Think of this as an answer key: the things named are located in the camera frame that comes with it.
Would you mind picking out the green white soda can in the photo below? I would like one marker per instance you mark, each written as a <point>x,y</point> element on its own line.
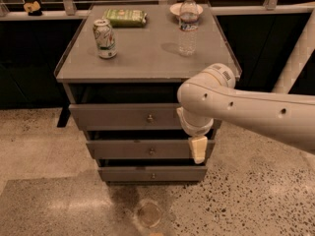
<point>104,38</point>

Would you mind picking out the grey top drawer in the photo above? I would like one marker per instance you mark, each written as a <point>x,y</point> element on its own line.
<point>123,117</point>

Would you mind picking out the grey bottom drawer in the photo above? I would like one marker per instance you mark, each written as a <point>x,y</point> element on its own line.
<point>153,174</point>

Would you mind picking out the grey drawer cabinet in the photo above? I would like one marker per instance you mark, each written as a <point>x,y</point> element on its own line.
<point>146,69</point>

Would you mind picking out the yellow object on ledge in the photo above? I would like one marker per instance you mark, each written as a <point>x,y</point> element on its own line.
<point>33,8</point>

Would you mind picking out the clear plastic water bottle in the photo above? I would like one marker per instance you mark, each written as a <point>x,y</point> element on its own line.
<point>188,26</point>

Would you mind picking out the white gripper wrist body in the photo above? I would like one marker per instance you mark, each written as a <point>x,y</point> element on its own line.
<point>199,129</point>

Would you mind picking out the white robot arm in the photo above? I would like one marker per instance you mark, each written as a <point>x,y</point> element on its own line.
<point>274,96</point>

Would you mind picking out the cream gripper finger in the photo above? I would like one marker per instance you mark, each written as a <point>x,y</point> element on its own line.
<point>198,146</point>

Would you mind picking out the grey middle drawer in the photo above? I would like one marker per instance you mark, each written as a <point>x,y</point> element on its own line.
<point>142,149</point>

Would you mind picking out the white bowl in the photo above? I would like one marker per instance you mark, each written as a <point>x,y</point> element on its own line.
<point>175,9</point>

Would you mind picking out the metal railing ledge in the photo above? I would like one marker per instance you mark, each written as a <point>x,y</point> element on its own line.
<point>42,14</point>

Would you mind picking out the green snack bag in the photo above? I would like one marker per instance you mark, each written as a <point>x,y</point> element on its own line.
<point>126,18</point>

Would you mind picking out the grey drawer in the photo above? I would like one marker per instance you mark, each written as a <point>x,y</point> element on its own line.
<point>123,117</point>
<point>142,149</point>
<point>153,174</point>

